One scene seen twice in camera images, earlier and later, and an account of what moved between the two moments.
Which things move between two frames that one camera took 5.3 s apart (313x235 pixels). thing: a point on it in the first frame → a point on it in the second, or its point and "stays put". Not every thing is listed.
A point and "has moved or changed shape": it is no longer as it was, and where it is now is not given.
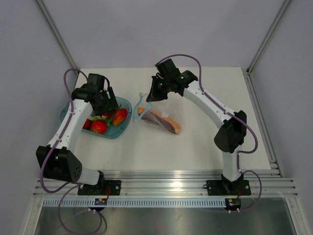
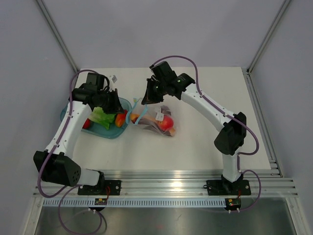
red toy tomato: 87,125 stays put
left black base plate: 105,188 stays put
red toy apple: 99,127 → 167,124
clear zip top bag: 168,114 has moved or changed shape
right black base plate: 228,187 stays put
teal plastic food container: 112,131 stays put
